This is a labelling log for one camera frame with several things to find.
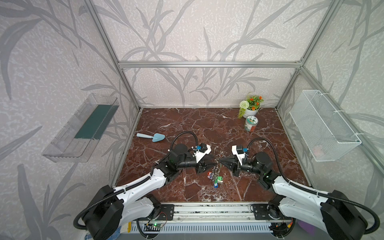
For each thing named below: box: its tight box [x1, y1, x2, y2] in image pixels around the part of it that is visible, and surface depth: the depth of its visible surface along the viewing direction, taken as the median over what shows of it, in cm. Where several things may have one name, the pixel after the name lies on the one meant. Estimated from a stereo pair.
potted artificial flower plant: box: [237, 95, 264, 119], surface depth 107 cm
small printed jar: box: [244, 115, 259, 133], surface depth 104 cm
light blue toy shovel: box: [136, 133, 166, 143], surface depth 104 cm
